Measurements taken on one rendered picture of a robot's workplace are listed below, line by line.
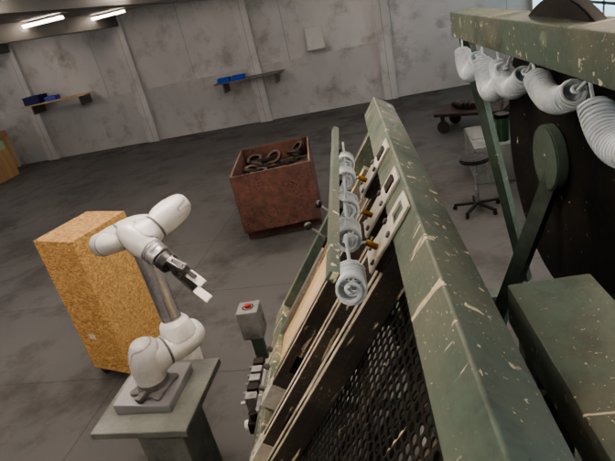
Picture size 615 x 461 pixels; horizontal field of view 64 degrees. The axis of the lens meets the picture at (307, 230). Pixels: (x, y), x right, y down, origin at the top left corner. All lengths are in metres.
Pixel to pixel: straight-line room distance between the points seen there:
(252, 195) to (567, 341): 4.92
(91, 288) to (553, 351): 3.34
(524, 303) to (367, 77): 11.22
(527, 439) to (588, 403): 0.20
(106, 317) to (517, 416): 3.50
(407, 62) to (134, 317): 9.33
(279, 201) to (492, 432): 5.12
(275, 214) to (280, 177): 0.44
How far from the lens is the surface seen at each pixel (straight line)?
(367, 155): 2.37
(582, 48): 1.17
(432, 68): 12.06
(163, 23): 13.02
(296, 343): 1.93
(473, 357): 0.67
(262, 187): 5.55
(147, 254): 1.82
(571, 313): 0.95
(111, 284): 3.92
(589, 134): 1.11
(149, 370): 2.55
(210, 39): 12.63
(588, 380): 0.83
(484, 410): 0.61
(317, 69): 12.12
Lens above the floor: 2.35
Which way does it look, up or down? 24 degrees down
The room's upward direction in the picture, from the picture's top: 13 degrees counter-clockwise
